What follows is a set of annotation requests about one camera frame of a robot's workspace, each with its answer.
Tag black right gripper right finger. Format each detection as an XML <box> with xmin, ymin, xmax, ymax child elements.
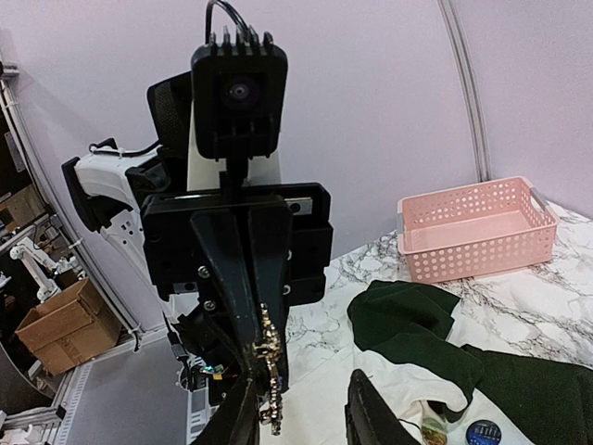
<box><xmin>345</xmin><ymin>369</ymin><xmax>419</xmax><ymax>445</ymax></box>

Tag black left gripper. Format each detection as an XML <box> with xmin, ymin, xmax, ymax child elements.
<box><xmin>141</xmin><ymin>183</ymin><xmax>334</xmax><ymax>394</ymax></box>

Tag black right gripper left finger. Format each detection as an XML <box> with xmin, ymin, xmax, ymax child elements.
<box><xmin>192</xmin><ymin>375</ymin><xmax>259</xmax><ymax>445</ymax></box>

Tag white and green t-shirt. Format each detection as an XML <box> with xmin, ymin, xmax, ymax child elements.
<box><xmin>261</xmin><ymin>273</ymin><xmax>592</xmax><ymax>444</ymax></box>

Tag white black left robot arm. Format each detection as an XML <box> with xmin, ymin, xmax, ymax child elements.
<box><xmin>62</xmin><ymin>73</ymin><xmax>333</xmax><ymax>377</ymax></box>

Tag round landscape picture badge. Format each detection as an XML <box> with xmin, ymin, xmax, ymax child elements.
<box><xmin>421</xmin><ymin>416</ymin><xmax>448</xmax><ymax>445</ymax></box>

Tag round blue picture badge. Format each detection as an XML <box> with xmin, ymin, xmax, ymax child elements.
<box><xmin>465</xmin><ymin>419</ymin><xmax>502</xmax><ymax>445</ymax></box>

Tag brown cardboard boxes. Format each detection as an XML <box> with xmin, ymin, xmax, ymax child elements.
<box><xmin>16</xmin><ymin>278</ymin><xmax>122</xmax><ymax>375</ymax></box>

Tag pink plastic perforated basket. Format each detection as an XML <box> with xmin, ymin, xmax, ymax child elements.
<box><xmin>396</xmin><ymin>176</ymin><xmax>560</xmax><ymax>284</ymax></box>

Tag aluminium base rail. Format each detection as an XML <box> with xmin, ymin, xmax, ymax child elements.
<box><xmin>1</xmin><ymin>333</ymin><xmax>213</xmax><ymax>444</ymax></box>

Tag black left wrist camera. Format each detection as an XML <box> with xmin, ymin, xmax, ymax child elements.
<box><xmin>191</xmin><ymin>28</ymin><xmax>288</xmax><ymax>160</ymax></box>

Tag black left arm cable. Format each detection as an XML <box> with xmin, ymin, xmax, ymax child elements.
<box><xmin>87</xmin><ymin>0</ymin><xmax>260</xmax><ymax>159</ymax></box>

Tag aluminium left corner post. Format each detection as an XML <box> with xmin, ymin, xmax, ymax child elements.
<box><xmin>438</xmin><ymin>0</ymin><xmax>492</xmax><ymax>182</ymax></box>

